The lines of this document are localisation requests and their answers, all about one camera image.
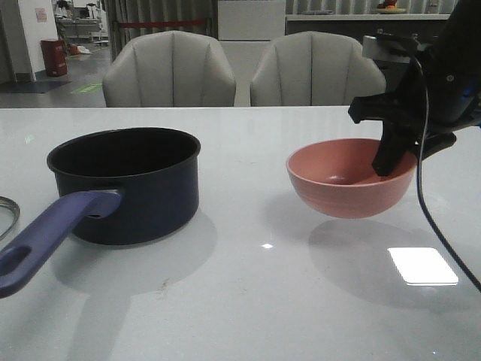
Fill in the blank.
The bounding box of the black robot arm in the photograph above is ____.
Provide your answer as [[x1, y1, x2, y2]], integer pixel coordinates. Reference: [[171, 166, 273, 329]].
[[348, 1, 480, 176]]

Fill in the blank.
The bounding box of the white cabinet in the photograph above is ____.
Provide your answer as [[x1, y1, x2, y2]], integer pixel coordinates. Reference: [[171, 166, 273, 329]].
[[217, 1, 286, 107]]

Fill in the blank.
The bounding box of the glass lid with blue knob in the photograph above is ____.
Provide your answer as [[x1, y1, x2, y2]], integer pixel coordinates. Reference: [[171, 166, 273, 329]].
[[1, 196, 20, 240]]

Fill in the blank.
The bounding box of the pink bowl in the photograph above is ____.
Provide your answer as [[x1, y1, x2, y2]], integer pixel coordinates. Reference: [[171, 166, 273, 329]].
[[286, 138, 417, 219]]

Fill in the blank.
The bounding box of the fruit plate on counter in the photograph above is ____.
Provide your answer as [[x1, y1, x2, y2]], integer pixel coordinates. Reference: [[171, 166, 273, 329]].
[[375, 0, 407, 14]]

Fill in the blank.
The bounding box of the right grey upholstered chair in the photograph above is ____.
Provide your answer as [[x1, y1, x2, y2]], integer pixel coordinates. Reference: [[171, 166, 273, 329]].
[[250, 31, 386, 107]]

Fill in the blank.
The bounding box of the dark blue saucepan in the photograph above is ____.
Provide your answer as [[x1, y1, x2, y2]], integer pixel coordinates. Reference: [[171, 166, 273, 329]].
[[1, 127, 201, 297]]

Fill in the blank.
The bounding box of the red barrier belt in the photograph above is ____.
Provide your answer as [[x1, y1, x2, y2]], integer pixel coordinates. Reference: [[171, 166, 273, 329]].
[[116, 19, 209, 29]]

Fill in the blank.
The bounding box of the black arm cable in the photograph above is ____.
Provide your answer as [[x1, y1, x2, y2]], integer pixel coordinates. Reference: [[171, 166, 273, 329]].
[[407, 52, 481, 294]]

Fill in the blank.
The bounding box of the dark counter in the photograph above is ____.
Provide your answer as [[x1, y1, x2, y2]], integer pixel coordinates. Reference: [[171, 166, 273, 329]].
[[285, 14, 452, 76]]

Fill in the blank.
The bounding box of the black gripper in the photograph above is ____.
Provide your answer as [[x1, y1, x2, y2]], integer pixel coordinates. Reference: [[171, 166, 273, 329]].
[[348, 62, 457, 176]]

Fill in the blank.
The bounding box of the grey upholstered chair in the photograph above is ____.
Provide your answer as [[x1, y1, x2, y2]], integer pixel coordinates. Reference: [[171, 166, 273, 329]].
[[102, 31, 236, 108], [250, 31, 386, 107]]

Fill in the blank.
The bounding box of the red bin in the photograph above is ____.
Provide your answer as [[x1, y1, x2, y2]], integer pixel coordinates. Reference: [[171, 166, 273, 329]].
[[41, 39, 68, 77]]

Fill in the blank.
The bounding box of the left grey upholstered chair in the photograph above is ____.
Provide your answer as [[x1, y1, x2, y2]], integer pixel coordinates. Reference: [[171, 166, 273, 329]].
[[102, 31, 236, 108]]

